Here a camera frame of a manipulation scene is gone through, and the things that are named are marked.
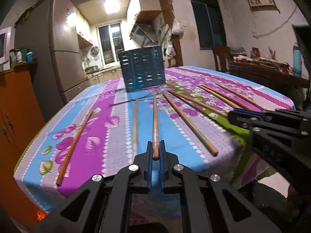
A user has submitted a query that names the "hanging beige bag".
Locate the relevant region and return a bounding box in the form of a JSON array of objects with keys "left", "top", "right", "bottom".
[{"left": 163, "top": 40, "right": 176, "bottom": 59}]

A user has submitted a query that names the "dark wooden side table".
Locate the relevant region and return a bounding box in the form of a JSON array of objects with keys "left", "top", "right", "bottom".
[{"left": 228, "top": 59, "right": 311, "bottom": 95}]

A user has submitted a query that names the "floral striped tablecloth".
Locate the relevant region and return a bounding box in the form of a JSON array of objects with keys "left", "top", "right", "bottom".
[{"left": 13, "top": 65, "right": 295, "bottom": 226}]

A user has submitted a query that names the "silver refrigerator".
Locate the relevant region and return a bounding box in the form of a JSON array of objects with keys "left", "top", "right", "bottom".
[{"left": 15, "top": 0, "right": 89, "bottom": 122}]

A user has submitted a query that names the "hanging white plastic bag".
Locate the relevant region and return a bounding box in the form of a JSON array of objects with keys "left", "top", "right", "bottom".
[{"left": 171, "top": 18, "right": 184, "bottom": 35}]

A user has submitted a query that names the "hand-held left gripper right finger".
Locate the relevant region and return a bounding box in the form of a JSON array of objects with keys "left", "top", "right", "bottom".
[{"left": 158, "top": 140, "right": 282, "bottom": 233}]

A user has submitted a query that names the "white microwave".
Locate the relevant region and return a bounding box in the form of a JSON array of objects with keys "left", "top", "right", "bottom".
[{"left": 0, "top": 27, "right": 12, "bottom": 65}]

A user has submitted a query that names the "ceiling light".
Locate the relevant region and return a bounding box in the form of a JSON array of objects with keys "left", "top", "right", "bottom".
[{"left": 104, "top": 0, "right": 121, "bottom": 14}]

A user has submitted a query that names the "dark window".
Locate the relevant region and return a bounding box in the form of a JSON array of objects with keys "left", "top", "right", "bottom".
[{"left": 187, "top": 0, "right": 227, "bottom": 50}]

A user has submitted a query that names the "kitchen counter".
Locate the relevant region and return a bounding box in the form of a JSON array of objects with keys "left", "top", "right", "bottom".
[{"left": 85, "top": 65, "right": 124, "bottom": 88}]

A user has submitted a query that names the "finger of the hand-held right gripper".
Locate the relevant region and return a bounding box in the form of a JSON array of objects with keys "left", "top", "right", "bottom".
[
  {"left": 227, "top": 109, "right": 311, "bottom": 137},
  {"left": 250, "top": 126, "right": 311, "bottom": 191}
]

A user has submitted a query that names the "wooden chopstick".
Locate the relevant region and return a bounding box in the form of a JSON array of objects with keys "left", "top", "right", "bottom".
[
  {"left": 215, "top": 83, "right": 268, "bottom": 111},
  {"left": 152, "top": 95, "right": 159, "bottom": 161},
  {"left": 169, "top": 91, "right": 229, "bottom": 118},
  {"left": 55, "top": 110, "right": 95, "bottom": 187},
  {"left": 198, "top": 84, "right": 241, "bottom": 109},
  {"left": 202, "top": 84, "right": 254, "bottom": 111},
  {"left": 132, "top": 99, "right": 139, "bottom": 151},
  {"left": 162, "top": 93, "right": 218, "bottom": 157}
]

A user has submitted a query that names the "white wall cable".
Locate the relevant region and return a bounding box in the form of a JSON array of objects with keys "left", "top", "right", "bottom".
[{"left": 251, "top": 3, "right": 298, "bottom": 39}]

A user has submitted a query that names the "orange wooden cabinet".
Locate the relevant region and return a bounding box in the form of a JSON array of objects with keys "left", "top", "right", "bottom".
[{"left": 0, "top": 61, "right": 52, "bottom": 229}]

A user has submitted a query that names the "blue slotted utensil holder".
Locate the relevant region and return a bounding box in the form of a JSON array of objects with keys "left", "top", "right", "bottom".
[{"left": 118, "top": 46, "right": 166, "bottom": 93}]

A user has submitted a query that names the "wooden chair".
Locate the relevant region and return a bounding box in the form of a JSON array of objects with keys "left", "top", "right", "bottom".
[{"left": 212, "top": 46, "right": 232, "bottom": 73}]

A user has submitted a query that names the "blue water bottle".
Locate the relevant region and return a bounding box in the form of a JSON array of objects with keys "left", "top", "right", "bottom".
[{"left": 292, "top": 42, "right": 303, "bottom": 77}]

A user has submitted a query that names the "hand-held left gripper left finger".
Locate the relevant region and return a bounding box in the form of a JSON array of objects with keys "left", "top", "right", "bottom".
[{"left": 31, "top": 140, "right": 153, "bottom": 233}]

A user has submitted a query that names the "kitchen window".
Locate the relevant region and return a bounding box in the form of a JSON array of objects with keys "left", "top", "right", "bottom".
[{"left": 98, "top": 24, "right": 122, "bottom": 66}]

